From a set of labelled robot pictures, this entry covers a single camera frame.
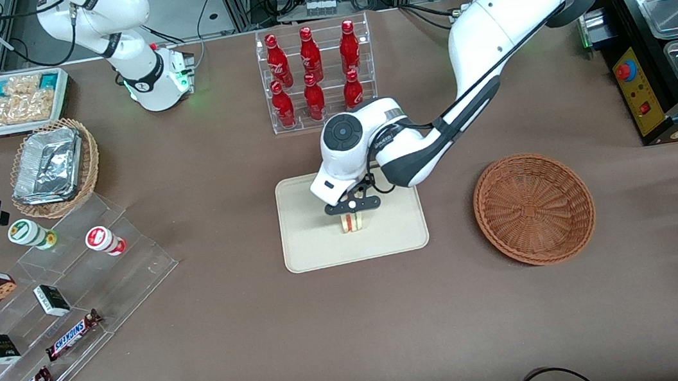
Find small layered sandwich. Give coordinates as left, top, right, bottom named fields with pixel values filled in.
left=338, top=209, right=366, bottom=235

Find beige plastic tray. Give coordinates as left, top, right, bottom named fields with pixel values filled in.
left=274, top=160, right=433, bottom=275

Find small light wicker basket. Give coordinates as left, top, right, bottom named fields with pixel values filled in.
left=3, top=114, right=107, bottom=224

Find large brown wicker basket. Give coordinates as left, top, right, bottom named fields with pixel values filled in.
left=468, top=146, right=601, bottom=274

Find green lid sunflower cup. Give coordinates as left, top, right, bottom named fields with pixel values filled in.
left=6, top=215, right=59, bottom=254

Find clear acrylic bottle rack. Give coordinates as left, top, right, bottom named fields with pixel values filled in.
left=253, top=11, right=383, bottom=137

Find silver foil wrapped packages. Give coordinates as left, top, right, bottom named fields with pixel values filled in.
left=6, top=125, right=90, bottom=208

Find red cola bottle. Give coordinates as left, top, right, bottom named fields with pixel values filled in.
left=263, top=31, right=295, bottom=89
left=340, top=68, right=366, bottom=111
left=301, top=72, right=327, bottom=122
left=296, top=25, right=325, bottom=83
left=336, top=18, right=363, bottom=74
left=270, top=79, right=297, bottom=130

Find clear bag of crackers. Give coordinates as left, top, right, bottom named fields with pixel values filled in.
left=0, top=88, right=60, bottom=127
left=2, top=72, right=43, bottom=98

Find red lid yogurt cup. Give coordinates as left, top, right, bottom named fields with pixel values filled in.
left=83, top=223, right=128, bottom=260

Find clear acrylic stepped display stand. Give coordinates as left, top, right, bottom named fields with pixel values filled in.
left=0, top=184, right=193, bottom=381

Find white power strip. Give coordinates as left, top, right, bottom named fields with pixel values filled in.
left=304, top=0, right=338, bottom=17

